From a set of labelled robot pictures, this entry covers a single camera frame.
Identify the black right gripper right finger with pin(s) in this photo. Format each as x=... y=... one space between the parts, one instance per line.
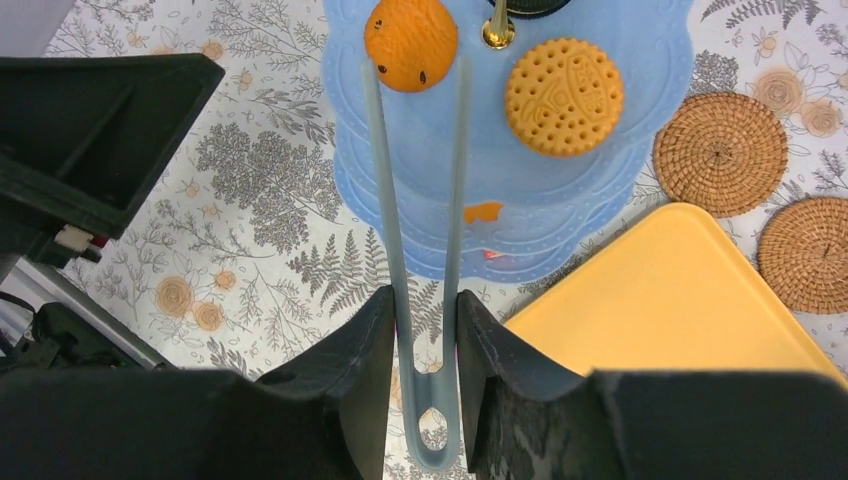
x=526 y=417

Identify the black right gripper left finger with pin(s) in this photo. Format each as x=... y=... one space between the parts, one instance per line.
x=321 y=415

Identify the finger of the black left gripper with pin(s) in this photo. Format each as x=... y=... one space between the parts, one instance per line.
x=83 y=143

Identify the light blue tongs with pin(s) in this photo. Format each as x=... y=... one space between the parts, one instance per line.
x=437 y=390

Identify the pink cake slice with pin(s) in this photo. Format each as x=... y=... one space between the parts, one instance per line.
x=488 y=254

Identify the yellow serving tray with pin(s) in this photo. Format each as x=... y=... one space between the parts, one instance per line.
x=672 y=293

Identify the woven rattan coaster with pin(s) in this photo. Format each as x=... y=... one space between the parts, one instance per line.
x=723 y=152
x=802 y=255

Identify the orange waffle cookie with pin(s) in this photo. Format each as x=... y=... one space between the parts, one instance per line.
x=563 y=97

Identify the blue three-tier cake stand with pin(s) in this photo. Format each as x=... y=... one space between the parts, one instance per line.
x=549 y=205

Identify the orange round cookie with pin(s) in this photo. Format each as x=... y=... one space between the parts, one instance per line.
x=413 y=44

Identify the black round cookie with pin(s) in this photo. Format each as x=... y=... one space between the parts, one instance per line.
x=531 y=9

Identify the orange flower cookie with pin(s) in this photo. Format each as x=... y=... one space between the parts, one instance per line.
x=485 y=212

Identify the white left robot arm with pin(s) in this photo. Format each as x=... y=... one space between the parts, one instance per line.
x=63 y=333

